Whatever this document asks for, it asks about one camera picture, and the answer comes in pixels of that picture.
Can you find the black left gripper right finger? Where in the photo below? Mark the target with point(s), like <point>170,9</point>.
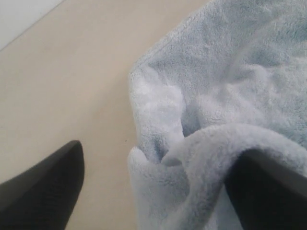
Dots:
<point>266,195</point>

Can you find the light blue terry towel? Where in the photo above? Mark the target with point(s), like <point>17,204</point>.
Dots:
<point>231,77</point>

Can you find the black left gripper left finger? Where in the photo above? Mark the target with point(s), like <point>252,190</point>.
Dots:
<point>44,196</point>

